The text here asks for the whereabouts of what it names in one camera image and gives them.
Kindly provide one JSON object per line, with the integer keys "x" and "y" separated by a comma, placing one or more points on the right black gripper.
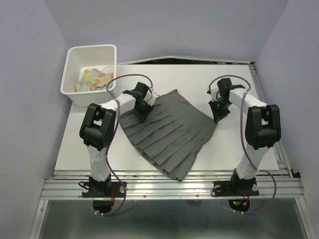
{"x": 218, "y": 115}

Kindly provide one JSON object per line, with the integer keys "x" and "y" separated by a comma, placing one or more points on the pastel tie-dye skirt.
{"x": 94, "y": 79}

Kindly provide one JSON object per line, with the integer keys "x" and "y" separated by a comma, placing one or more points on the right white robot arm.
{"x": 260, "y": 127}

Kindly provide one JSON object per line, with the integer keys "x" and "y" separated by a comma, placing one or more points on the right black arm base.
{"x": 238, "y": 195}

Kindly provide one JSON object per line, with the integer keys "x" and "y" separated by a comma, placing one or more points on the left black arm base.
{"x": 107, "y": 199}

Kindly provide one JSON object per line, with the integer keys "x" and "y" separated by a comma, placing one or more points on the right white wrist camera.
{"x": 213, "y": 92}

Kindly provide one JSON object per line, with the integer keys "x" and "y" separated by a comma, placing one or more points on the white plastic bin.
{"x": 87, "y": 57}

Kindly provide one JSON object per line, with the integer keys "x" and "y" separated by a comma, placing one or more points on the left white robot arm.
{"x": 100, "y": 124}

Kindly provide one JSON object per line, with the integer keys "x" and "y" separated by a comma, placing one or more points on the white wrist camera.
{"x": 213, "y": 92}
{"x": 150, "y": 98}

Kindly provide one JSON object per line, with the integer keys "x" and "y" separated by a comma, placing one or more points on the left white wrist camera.
{"x": 150, "y": 98}

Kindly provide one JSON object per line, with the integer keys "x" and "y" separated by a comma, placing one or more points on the aluminium rail frame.
{"x": 159, "y": 207}

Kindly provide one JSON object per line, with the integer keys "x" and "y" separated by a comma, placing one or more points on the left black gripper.
{"x": 142, "y": 116}

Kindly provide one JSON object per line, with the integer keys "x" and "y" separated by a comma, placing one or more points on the grey pleated skirt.
{"x": 172, "y": 135}

